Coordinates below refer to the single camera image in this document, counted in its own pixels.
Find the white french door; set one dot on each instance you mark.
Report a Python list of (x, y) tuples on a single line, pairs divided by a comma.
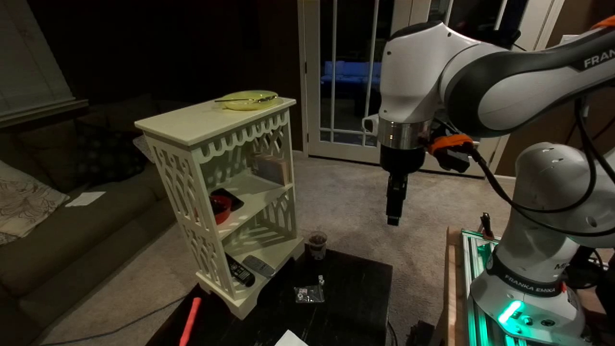
[(372, 68)]

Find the orange badminton racket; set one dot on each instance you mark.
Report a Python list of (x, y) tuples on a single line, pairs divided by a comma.
[(189, 322)]

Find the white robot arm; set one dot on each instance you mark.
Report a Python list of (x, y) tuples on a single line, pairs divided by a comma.
[(441, 91)]

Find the red bowl on shelf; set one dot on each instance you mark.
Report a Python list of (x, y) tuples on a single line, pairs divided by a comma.
[(222, 207)]

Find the patterned cushion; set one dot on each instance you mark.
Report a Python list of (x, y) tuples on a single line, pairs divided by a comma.
[(24, 203)]

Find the white paper on sofa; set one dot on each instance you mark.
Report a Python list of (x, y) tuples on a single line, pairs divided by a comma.
[(85, 199)]

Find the yellow-green plate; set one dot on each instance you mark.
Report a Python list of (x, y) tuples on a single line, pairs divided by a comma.
[(247, 101)]

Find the dark sofa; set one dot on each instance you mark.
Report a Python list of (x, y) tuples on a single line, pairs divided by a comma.
[(76, 249)]

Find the brown box on shelf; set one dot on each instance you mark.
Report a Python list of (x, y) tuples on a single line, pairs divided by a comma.
[(270, 168)]

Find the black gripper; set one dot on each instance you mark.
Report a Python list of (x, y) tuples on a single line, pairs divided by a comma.
[(398, 164)]

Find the white lattice shelf unit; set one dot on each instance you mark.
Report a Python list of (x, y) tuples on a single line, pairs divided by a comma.
[(201, 151)]

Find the black coffee table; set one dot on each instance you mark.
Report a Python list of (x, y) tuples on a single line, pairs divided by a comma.
[(352, 314)]

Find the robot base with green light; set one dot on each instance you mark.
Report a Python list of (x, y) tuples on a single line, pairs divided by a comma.
[(504, 316)]

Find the small glass cup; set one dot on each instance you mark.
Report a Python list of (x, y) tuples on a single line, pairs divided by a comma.
[(318, 247)]

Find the crumpled foil wrapper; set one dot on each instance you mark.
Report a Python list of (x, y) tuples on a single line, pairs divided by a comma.
[(310, 291)]

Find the white paper sheet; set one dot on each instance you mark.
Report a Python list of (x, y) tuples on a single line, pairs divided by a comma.
[(291, 339)]

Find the black remote control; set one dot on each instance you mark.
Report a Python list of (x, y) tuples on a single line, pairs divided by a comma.
[(239, 272)]

